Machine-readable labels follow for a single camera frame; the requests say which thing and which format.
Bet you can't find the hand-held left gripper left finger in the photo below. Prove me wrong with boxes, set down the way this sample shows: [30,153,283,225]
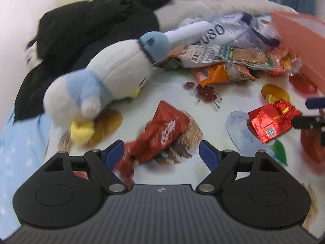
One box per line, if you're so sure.
[44,140,127,194]

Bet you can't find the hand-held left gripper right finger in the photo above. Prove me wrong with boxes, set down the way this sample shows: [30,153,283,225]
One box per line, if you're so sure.
[195,140,283,194]

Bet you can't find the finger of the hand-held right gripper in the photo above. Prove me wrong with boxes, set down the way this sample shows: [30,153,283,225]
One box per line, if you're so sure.
[291,114,325,134]
[305,96,325,110]

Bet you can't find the red foil snack packet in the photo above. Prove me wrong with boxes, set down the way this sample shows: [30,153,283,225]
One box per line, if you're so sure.
[248,99,303,144]

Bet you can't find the dark red snack packet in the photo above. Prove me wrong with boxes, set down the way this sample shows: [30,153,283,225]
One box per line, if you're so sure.
[114,100,190,181]

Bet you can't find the clear packet red yellow candies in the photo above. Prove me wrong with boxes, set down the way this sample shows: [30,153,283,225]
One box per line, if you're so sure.
[266,46,304,77]

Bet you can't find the pink cardboard box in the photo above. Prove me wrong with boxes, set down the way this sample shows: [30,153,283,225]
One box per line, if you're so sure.
[270,11,325,94]

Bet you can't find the green label snack packet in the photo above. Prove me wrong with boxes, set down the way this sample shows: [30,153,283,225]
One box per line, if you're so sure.
[223,47,276,71]

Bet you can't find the brown shrimp snack packet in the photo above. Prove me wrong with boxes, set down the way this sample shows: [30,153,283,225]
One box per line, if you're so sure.
[156,44,230,69]

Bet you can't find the fruit printed table mat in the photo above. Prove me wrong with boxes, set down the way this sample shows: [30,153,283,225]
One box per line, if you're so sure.
[47,63,325,234]

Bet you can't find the orange snack packet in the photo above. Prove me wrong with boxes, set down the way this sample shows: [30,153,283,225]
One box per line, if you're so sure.
[190,65,257,88]

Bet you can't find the white blue plush penguin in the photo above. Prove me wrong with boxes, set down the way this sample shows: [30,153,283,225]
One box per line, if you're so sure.
[43,31,172,146]

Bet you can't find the blue printed plastic bag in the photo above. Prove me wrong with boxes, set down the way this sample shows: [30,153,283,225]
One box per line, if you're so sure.
[178,11,281,47]

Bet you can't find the white roll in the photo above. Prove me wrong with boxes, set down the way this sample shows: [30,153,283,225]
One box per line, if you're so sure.
[164,22,212,44]

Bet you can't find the black jacket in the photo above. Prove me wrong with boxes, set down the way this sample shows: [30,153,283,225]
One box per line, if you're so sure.
[14,0,174,121]

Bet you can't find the grey blanket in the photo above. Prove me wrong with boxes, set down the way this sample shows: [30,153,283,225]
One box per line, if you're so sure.
[155,0,297,31]

